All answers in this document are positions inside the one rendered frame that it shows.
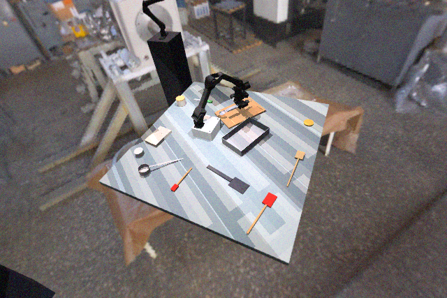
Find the light wooden board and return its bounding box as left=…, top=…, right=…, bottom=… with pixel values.
left=215, top=97, right=266, bottom=129

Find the tan flat spatula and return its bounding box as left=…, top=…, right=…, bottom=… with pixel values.
left=286, top=151, right=305, bottom=187

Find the red spatula with wooden handle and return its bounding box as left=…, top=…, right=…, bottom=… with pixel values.
left=247, top=193, right=277, bottom=234

